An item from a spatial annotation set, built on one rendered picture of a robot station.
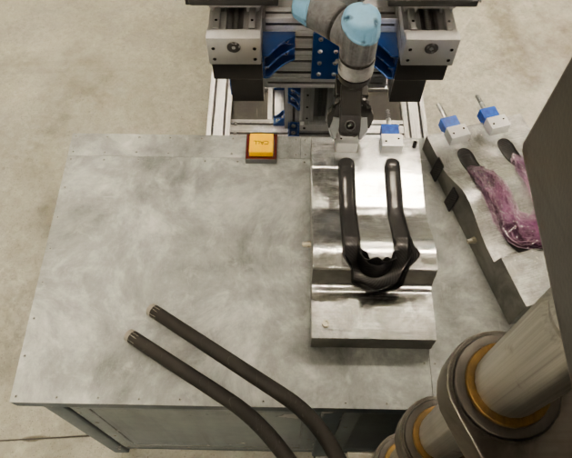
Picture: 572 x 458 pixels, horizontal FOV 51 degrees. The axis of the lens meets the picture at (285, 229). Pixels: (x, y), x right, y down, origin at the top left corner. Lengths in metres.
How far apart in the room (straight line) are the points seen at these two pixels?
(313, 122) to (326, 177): 0.79
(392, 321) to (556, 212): 1.02
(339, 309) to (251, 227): 0.31
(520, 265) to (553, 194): 1.07
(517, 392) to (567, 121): 0.26
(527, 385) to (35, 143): 2.51
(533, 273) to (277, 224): 0.58
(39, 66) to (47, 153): 0.50
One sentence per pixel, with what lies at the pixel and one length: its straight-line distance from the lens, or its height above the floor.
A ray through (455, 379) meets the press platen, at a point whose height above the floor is 1.54.
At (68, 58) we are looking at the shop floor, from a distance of 3.08.
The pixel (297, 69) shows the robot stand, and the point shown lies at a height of 0.76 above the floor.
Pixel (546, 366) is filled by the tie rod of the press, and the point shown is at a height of 1.67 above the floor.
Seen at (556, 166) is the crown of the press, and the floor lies 1.84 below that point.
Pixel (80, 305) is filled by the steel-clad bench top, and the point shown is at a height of 0.80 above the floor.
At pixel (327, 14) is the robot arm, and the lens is 1.25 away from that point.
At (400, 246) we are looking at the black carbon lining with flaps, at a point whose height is 0.91.
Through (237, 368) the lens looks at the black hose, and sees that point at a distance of 1.23.
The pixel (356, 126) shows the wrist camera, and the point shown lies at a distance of 1.32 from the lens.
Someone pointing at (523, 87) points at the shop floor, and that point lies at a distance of 2.99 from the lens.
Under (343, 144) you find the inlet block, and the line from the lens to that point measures 1.44.
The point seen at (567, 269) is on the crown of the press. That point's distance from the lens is 0.29.
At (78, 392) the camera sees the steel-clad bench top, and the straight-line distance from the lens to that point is 1.38.
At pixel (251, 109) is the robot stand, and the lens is 2.44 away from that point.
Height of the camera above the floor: 2.07
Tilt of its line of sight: 61 degrees down
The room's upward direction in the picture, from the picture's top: straight up
